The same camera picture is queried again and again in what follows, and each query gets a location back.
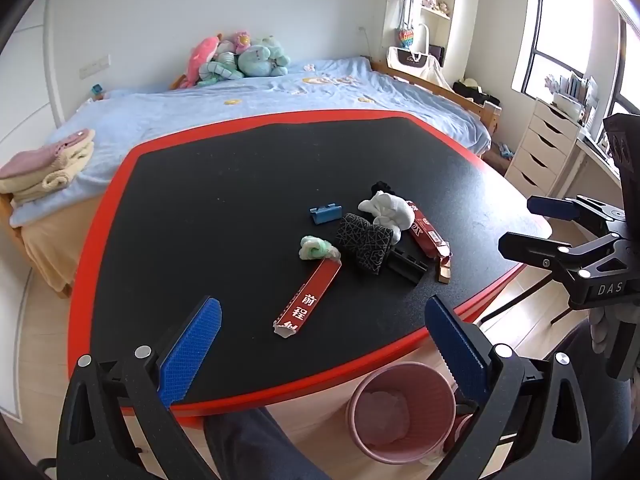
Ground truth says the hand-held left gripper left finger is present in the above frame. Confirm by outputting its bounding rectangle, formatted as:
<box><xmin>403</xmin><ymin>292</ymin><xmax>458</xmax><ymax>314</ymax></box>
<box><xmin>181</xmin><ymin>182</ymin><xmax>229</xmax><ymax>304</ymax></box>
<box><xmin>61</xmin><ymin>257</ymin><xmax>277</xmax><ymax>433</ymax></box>
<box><xmin>56</xmin><ymin>296</ymin><xmax>223</xmax><ymax>480</ymax></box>

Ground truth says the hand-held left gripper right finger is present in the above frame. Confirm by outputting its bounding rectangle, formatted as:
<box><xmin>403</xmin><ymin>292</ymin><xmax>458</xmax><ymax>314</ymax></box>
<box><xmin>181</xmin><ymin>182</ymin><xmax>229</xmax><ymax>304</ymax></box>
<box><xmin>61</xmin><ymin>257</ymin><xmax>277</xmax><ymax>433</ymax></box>
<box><xmin>424</xmin><ymin>295</ymin><xmax>593</xmax><ymax>480</ymax></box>

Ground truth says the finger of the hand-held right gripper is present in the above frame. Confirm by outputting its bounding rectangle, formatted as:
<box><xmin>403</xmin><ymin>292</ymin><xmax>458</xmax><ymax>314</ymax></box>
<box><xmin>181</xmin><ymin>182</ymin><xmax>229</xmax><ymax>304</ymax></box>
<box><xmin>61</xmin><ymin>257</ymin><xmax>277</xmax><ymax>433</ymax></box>
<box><xmin>498</xmin><ymin>231</ymin><xmax>622</xmax><ymax>282</ymax></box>
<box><xmin>527</xmin><ymin>194</ymin><xmax>627</xmax><ymax>234</ymax></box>

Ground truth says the black plastic tray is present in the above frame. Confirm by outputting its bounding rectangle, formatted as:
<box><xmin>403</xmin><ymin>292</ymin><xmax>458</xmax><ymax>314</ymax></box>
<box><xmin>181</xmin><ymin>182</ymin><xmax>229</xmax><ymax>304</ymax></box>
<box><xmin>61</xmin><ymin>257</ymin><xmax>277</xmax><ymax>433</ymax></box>
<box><xmin>387</xmin><ymin>246</ymin><xmax>430</xmax><ymax>287</ymax></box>

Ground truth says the long red box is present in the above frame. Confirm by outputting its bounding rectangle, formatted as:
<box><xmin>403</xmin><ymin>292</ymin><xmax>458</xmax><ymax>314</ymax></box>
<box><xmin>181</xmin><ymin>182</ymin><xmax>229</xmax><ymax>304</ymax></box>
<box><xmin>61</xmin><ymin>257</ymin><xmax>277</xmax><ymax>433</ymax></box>
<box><xmin>405</xmin><ymin>200</ymin><xmax>451</xmax><ymax>261</ymax></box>

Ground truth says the red carton strip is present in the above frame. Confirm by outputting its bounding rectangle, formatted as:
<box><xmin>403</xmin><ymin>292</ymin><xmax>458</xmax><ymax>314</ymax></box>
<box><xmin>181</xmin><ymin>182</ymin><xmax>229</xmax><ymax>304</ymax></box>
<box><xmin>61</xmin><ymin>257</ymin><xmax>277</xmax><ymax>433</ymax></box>
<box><xmin>271</xmin><ymin>258</ymin><xmax>343</xmax><ymax>339</ymax></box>

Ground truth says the pink waste bin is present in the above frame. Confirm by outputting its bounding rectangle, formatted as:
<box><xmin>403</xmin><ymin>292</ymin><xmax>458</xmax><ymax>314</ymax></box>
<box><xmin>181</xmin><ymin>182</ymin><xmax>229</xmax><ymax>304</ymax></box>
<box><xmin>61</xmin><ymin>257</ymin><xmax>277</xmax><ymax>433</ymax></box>
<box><xmin>346</xmin><ymin>364</ymin><xmax>473</xmax><ymax>465</ymax></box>

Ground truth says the black patterned packet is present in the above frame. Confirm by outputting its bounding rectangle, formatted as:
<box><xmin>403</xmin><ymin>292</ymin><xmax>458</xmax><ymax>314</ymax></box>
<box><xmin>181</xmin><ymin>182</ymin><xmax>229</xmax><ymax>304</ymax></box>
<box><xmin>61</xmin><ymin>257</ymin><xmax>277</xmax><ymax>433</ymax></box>
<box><xmin>335</xmin><ymin>212</ymin><xmax>396</xmax><ymax>277</ymax></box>

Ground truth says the white cloth wad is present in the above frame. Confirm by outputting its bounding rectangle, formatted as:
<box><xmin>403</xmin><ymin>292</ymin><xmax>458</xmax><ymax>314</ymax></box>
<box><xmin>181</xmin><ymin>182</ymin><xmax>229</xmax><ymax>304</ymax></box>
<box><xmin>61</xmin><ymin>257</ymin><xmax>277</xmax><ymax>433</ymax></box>
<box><xmin>357</xmin><ymin>191</ymin><xmax>416</xmax><ymax>243</ymax></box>

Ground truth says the black wad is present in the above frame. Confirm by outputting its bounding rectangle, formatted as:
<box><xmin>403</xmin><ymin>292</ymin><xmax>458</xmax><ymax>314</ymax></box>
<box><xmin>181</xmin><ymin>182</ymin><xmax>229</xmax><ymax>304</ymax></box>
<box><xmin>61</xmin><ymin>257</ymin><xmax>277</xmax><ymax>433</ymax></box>
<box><xmin>370</xmin><ymin>178</ymin><xmax>401</xmax><ymax>201</ymax></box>

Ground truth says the green and white wad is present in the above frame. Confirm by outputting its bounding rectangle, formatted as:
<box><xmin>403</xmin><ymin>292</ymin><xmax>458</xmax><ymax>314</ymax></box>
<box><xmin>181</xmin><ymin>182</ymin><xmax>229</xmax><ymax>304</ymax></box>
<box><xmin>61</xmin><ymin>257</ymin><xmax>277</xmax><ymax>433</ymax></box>
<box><xmin>298</xmin><ymin>236</ymin><xmax>342</xmax><ymax>262</ymax></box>

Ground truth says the blue plastic clip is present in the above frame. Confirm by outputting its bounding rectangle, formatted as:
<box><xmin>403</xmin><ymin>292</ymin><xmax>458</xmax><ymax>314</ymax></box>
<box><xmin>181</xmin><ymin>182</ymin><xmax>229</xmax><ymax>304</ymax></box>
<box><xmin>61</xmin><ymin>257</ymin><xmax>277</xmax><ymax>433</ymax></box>
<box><xmin>308</xmin><ymin>203</ymin><xmax>345</xmax><ymax>226</ymax></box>

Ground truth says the person's right hand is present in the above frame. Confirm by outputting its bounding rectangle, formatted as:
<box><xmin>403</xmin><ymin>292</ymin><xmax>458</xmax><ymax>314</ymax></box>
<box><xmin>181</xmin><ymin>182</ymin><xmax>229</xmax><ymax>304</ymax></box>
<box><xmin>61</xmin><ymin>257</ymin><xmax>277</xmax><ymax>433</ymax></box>
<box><xmin>589</xmin><ymin>305</ymin><xmax>623</xmax><ymax>357</ymax></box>

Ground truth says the white drawer cabinet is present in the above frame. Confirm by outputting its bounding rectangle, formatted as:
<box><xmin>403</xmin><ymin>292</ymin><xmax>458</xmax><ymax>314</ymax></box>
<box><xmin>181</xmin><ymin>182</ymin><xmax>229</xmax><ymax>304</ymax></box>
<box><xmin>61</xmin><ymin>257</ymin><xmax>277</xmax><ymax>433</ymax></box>
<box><xmin>505</xmin><ymin>97</ymin><xmax>583</xmax><ymax>199</ymax></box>

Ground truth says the white desk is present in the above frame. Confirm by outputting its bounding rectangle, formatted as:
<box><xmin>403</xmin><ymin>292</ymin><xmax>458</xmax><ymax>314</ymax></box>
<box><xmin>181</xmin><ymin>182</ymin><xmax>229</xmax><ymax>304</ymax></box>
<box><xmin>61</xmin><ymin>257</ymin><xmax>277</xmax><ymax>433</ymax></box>
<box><xmin>575</xmin><ymin>135</ymin><xmax>624</xmax><ymax>196</ymax></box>

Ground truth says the crumpled translucent plastic bag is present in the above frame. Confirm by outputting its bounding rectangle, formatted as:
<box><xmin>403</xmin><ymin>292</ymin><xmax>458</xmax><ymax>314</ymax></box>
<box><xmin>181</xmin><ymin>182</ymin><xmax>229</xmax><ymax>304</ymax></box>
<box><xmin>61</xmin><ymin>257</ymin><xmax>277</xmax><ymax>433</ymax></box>
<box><xmin>357</xmin><ymin>390</ymin><xmax>412</xmax><ymax>437</ymax></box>

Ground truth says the wooden bed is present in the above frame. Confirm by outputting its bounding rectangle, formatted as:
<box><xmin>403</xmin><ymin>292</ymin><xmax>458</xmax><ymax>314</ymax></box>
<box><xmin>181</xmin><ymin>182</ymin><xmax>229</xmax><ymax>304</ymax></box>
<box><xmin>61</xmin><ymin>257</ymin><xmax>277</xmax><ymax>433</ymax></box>
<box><xmin>0</xmin><ymin>55</ymin><xmax>503</xmax><ymax>301</ymax></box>

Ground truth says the row of books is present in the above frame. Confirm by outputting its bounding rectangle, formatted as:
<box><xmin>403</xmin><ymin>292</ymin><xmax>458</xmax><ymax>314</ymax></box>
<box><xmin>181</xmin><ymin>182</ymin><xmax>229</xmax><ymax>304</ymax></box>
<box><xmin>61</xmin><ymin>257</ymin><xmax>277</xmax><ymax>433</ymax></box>
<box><xmin>550</xmin><ymin>72</ymin><xmax>599</xmax><ymax>126</ymax></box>

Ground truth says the person's left leg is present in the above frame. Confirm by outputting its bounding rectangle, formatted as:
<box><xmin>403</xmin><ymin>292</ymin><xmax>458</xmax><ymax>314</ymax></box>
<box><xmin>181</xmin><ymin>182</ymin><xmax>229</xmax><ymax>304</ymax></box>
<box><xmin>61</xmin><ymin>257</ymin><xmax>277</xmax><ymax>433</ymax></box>
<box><xmin>204</xmin><ymin>407</ymin><xmax>332</xmax><ymax>480</ymax></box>

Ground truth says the black bag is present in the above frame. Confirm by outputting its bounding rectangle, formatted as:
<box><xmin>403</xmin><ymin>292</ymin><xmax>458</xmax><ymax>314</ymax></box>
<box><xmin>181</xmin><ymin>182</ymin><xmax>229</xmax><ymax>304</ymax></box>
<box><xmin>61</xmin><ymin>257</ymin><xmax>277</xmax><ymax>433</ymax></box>
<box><xmin>452</xmin><ymin>80</ymin><xmax>501</xmax><ymax>107</ymax></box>

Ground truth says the red-edged black table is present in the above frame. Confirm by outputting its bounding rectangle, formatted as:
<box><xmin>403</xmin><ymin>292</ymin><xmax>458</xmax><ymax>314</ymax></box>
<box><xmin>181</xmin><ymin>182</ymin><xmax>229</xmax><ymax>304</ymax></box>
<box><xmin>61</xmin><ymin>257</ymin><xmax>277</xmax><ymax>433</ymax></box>
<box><xmin>67</xmin><ymin>110</ymin><xmax>553</xmax><ymax>428</ymax></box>

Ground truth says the beige bed skirt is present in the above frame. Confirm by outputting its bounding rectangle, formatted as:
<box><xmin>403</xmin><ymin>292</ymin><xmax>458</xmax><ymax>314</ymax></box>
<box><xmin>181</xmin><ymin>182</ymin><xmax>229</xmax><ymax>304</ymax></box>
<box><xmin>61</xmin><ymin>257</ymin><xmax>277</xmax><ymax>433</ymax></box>
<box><xmin>20</xmin><ymin>195</ymin><xmax>108</xmax><ymax>296</ymax></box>

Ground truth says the window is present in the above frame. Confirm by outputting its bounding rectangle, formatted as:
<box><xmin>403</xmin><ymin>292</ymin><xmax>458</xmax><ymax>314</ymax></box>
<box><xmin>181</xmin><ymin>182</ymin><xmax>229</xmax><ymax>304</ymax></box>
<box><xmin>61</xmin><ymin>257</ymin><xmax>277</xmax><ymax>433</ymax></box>
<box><xmin>512</xmin><ymin>0</ymin><xmax>640</xmax><ymax>117</ymax></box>

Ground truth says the white tote bag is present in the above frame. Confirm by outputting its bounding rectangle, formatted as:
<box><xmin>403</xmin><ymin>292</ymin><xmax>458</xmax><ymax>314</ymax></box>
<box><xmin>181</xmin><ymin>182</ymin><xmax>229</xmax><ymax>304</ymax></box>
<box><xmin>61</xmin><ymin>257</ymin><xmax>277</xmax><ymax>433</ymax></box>
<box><xmin>387</xmin><ymin>22</ymin><xmax>441</xmax><ymax>74</ymax></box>

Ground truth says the white shelf unit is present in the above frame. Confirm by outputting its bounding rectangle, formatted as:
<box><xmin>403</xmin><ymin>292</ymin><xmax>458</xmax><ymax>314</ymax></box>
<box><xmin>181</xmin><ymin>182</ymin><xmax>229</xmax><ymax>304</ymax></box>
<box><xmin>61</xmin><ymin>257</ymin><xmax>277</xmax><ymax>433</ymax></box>
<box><xmin>382</xmin><ymin>0</ymin><xmax>461</xmax><ymax>81</ymax></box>

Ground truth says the cream folded blanket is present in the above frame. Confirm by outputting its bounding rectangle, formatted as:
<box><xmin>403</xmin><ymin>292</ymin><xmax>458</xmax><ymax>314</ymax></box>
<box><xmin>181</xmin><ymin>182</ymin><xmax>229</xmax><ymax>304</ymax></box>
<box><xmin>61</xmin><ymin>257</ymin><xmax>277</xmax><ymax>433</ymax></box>
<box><xmin>0</xmin><ymin>142</ymin><xmax>96</xmax><ymax>206</ymax></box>

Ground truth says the blue bedsheet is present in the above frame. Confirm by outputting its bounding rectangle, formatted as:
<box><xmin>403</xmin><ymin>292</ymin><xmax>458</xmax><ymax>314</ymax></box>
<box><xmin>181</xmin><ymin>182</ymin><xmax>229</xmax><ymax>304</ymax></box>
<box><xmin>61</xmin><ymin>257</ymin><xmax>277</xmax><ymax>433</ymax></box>
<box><xmin>10</xmin><ymin>56</ymin><xmax>493</xmax><ymax>228</ymax></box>

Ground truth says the pink folded blanket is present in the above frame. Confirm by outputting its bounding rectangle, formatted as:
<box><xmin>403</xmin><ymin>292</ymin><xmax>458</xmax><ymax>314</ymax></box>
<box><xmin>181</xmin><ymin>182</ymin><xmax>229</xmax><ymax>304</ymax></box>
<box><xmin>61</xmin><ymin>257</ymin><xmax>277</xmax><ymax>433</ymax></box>
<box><xmin>0</xmin><ymin>129</ymin><xmax>96</xmax><ymax>181</ymax></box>

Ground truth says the striped teal plush toy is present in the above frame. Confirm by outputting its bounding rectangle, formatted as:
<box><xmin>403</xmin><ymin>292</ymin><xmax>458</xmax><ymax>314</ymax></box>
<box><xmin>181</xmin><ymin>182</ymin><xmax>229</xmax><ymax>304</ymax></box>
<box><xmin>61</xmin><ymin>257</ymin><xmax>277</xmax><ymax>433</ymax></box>
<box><xmin>197</xmin><ymin>52</ymin><xmax>246</xmax><ymax>87</ymax></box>

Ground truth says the white wardrobe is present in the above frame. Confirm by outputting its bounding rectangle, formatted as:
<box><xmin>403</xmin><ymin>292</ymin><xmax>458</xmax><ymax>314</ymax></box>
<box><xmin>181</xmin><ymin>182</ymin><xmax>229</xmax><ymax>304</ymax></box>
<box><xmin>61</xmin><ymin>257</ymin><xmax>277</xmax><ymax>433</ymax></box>
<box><xmin>0</xmin><ymin>0</ymin><xmax>67</xmax><ymax>133</ymax></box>

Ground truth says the white wall switch panel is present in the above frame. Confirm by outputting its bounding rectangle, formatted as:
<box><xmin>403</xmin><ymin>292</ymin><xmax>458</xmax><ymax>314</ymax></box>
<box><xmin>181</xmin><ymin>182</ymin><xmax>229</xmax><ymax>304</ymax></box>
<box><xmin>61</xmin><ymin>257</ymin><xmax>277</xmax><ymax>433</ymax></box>
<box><xmin>80</xmin><ymin>55</ymin><xmax>111</xmax><ymax>79</ymax></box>

